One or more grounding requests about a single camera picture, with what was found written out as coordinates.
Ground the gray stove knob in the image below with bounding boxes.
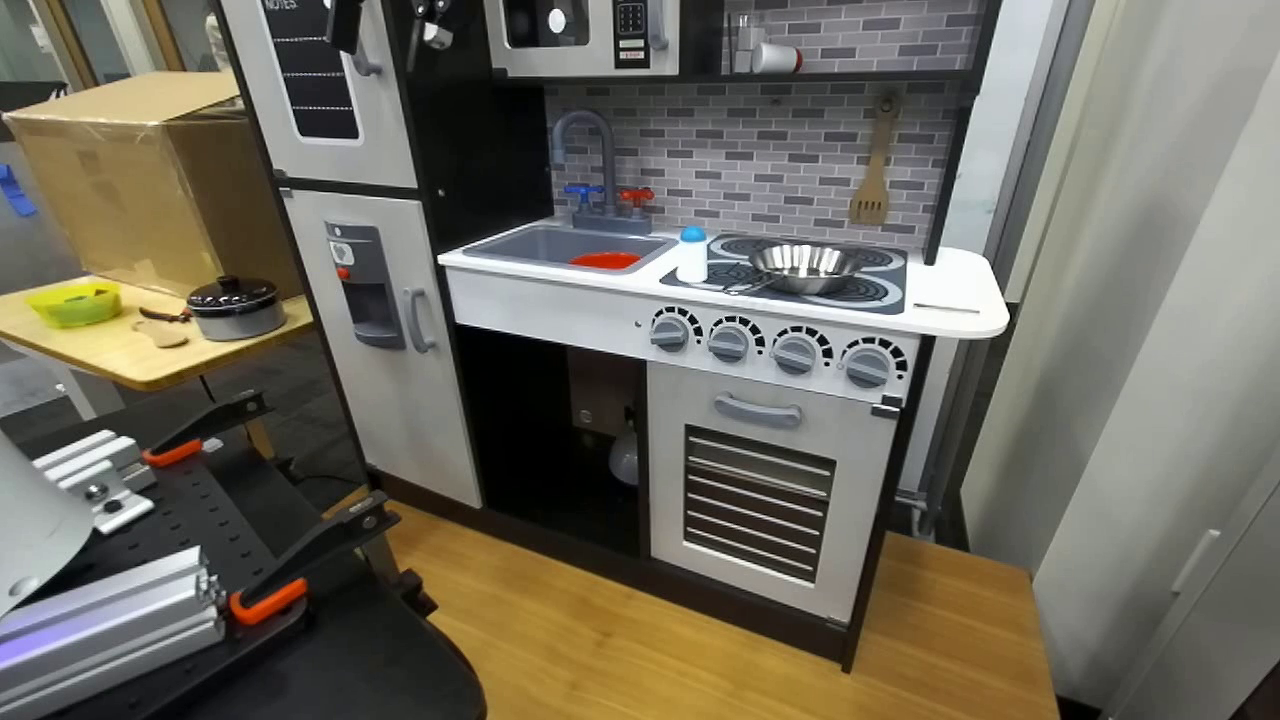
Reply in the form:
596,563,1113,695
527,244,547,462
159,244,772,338
767,321,837,379
703,313,767,366
837,333,911,396
649,302,703,357

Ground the light wooden side table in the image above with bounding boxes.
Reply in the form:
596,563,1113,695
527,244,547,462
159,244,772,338
0,270,319,393

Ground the wooden toy spatula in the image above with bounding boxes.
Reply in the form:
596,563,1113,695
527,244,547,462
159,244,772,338
848,87,905,226

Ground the gray metal cabinet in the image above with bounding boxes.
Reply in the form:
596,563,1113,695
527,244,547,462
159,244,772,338
956,0,1280,720

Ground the small aluminium bracket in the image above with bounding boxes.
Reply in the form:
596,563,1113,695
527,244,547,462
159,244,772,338
31,427,159,534

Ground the green plastic container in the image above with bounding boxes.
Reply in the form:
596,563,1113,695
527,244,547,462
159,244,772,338
26,277,127,333

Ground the silver pan with loop handle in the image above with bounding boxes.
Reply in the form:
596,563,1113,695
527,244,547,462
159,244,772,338
746,236,863,296

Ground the black orange bar clamp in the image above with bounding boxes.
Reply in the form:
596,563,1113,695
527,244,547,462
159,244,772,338
137,388,273,472
224,489,404,633

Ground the large cardboard box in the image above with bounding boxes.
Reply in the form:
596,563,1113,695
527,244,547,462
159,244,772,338
0,69,304,299

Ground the toy microwave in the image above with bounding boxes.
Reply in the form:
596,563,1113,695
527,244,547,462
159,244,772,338
479,0,685,78

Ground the gray robot base cover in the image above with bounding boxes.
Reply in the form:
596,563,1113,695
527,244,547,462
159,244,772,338
0,436,101,621

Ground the toy oven door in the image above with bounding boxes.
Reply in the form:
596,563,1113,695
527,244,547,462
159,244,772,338
643,358,901,627

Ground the fridge door with chalkboard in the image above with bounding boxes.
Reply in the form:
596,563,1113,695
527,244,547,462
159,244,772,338
214,0,420,190

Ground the fridge door with dispenser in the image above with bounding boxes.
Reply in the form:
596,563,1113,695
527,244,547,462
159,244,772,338
279,182,483,511

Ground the black round pot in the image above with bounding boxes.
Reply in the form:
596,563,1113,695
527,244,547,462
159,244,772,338
183,277,288,342

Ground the black perforated mounting table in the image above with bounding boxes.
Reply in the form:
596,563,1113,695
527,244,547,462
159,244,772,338
0,396,490,720

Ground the gray toy faucet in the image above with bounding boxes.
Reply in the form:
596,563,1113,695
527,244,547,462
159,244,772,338
547,108,658,236

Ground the long aluminium extrusion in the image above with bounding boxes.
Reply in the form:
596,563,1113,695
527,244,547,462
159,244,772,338
0,541,231,720

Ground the red toy colander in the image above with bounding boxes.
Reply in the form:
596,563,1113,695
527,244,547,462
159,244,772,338
571,247,649,277

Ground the white toy cup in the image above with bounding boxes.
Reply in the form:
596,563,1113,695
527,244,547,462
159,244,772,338
727,13,805,78

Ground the white black toy kitchen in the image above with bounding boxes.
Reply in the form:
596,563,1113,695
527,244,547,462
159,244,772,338
214,0,1013,673

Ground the tan toy food piece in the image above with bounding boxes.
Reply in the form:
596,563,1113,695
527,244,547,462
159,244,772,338
131,299,197,353

